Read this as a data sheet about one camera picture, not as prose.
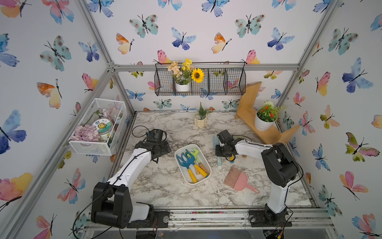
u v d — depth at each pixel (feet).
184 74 2.84
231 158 2.59
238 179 2.83
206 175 2.76
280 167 1.64
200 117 3.60
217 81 3.23
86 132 1.96
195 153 3.09
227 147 2.47
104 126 2.16
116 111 2.59
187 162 3.01
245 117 3.59
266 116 2.91
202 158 2.94
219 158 3.06
